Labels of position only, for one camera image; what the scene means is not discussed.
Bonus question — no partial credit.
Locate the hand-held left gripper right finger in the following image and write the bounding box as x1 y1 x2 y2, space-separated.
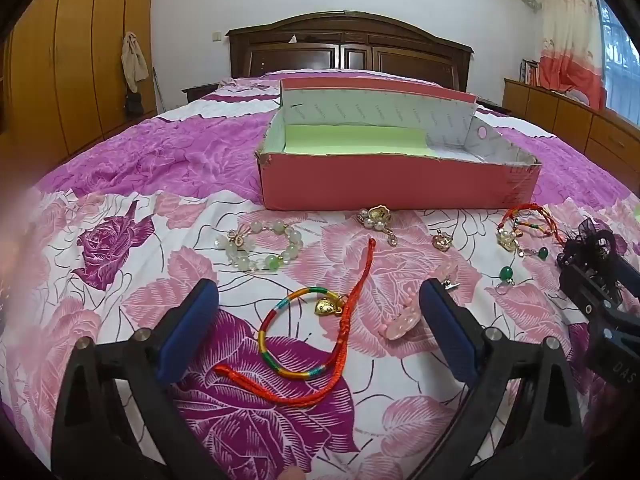
410 277 588 480

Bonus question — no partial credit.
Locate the hanging beige cloth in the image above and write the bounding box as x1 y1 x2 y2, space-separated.
121 31 150 93

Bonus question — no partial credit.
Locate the dark wooden headboard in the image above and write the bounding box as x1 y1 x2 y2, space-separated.
226 10 475 92

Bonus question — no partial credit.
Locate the orange and cream curtain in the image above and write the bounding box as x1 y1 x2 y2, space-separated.
537 0 608 110

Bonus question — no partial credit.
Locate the red cord bracelet gold charm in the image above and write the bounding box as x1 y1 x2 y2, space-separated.
496 203 566 261

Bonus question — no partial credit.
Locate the thin leaning rod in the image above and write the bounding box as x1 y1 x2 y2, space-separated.
152 67 166 113

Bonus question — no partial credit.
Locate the window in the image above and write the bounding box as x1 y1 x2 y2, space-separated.
597 0 640 126

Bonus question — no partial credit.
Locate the jade bead bracelet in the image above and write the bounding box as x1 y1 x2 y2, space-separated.
216 220 305 273

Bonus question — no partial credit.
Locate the pearl and gold charm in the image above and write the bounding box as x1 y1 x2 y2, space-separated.
356 204 401 247

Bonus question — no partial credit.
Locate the rainbow cord bracelet gold pendant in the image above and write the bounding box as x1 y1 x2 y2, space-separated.
212 238 377 407

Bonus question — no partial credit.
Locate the dark wooden nightstand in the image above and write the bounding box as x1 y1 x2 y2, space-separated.
181 82 221 107
474 96 512 115

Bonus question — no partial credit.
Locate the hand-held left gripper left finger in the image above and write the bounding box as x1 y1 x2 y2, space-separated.
50 278 236 480

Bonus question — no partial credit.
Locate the long wooden cabinet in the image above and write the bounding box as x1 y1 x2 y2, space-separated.
502 77 640 181

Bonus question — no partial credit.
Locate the pink cardboard box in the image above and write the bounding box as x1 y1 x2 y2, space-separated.
254 77 543 211

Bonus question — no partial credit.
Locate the floral pink bedspread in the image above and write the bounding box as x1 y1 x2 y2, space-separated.
0 69 640 480

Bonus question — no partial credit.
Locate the black lace hair tie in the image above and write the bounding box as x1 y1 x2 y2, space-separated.
562 217 628 267

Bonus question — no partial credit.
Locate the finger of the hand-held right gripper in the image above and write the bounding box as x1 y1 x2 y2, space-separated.
556 251 640 346

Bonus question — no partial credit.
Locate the wooden wardrobe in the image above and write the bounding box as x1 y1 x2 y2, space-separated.
0 0 160 161

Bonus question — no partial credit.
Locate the pink hair clip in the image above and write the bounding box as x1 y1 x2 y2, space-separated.
380 269 461 342

